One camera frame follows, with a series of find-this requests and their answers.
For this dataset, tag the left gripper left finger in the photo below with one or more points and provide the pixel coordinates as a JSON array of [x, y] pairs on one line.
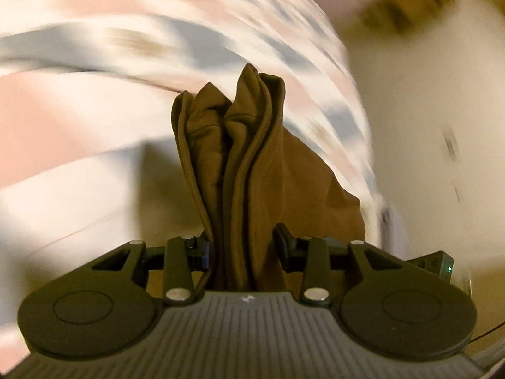
[[176, 261]]

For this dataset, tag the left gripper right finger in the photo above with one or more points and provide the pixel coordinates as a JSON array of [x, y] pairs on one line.
[[317, 259]]

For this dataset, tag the brown garment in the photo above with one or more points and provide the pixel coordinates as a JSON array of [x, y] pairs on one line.
[[246, 174]]

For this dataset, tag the checkered pastel quilt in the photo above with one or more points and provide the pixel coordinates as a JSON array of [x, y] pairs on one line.
[[88, 158]]

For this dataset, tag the brown furry slipper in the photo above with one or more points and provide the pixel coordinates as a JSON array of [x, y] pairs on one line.
[[402, 17]]

